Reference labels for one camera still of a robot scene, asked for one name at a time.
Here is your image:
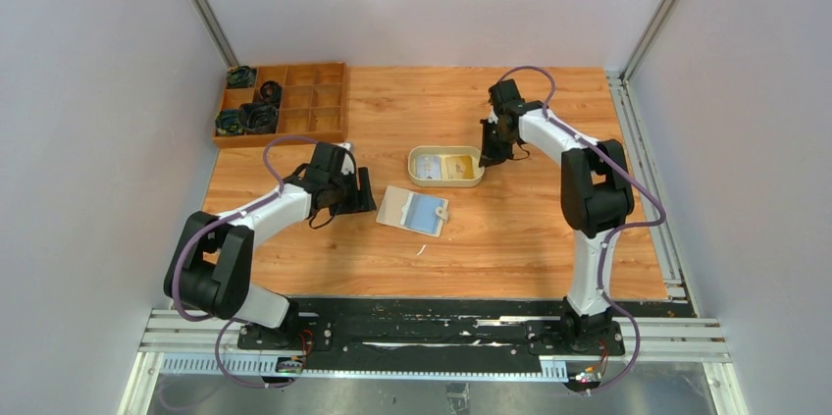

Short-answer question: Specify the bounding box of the wooden compartment tray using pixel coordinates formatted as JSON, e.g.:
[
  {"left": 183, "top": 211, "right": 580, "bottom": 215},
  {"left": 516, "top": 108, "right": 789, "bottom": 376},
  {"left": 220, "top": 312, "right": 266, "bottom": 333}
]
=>
[{"left": 212, "top": 62, "right": 348, "bottom": 149}]

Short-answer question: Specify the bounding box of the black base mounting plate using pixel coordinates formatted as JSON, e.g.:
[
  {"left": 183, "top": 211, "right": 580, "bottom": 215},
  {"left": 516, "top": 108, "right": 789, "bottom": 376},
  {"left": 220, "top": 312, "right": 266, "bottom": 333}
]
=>
[{"left": 175, "top": 294, "right": 697, "bottom": 375}]

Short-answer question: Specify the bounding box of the black coiled cable small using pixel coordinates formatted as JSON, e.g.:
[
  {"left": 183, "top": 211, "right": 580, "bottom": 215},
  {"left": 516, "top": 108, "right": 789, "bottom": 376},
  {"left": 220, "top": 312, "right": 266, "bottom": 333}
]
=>
[{"left": 258, "top": 80, "right": 283, "bottom": 108}]

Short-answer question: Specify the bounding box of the yellow card in tray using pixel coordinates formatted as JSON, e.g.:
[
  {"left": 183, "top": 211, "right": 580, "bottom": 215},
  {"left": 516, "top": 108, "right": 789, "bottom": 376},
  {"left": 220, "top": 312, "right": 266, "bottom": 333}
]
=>
[{"left": 444, "top": 155, "right": 476, "bottom": 181}]

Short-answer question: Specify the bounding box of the black coiled cable top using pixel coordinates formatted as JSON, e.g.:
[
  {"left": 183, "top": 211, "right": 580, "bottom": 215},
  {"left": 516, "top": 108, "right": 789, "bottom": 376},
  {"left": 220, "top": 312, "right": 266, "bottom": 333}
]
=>
[{"left": 226, "top": 65, "right": 257, "bottom": 90}]

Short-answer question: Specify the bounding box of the black coiled cable large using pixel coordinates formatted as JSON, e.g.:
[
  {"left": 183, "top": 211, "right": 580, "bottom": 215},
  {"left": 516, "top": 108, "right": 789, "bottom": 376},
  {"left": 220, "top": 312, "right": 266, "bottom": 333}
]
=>
[{"left": 237, "top": 103, "right": 279, "bottom": 134}]

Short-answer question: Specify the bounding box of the white card in tray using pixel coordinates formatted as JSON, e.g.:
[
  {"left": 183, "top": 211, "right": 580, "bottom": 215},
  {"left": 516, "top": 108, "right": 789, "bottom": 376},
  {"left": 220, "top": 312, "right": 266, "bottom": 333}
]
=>
[{"left": 415, "top": 154, "right": 442, "bottom": 181}]

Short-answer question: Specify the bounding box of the beige plastic tray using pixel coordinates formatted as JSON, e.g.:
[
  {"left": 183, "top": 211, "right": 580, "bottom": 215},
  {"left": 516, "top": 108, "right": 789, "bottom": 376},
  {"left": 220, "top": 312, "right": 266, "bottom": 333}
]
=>
[{"left": 407, "top": 145, "right": 485, "bottom": 188}]

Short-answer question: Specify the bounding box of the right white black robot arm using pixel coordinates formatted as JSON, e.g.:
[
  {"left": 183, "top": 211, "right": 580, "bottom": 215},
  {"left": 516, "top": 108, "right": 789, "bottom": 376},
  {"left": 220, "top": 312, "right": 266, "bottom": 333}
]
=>
[{"left": 479, "top": 79, "right": 635, "bottom": 354}]

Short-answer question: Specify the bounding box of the aluminium rail frame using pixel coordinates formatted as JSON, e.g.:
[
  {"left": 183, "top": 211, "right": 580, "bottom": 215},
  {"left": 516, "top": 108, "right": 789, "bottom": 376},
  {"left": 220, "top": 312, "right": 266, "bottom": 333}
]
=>
[{"left": 119, "top": 310, "right": 748, "bottom": 414}]

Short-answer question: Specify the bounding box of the blue VIP card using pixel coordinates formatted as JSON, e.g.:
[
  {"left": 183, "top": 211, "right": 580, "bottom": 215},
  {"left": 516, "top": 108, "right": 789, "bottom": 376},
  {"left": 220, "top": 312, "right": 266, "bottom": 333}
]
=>
[{"left": 400, "top": 193, "right": 445, "bottom": 235}]

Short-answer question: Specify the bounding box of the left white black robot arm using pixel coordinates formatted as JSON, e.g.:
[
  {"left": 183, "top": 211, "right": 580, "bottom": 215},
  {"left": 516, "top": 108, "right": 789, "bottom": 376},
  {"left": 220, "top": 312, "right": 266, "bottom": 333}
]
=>
[{"left": 163, "top": 142, "right": 376, "bottom": 349}]

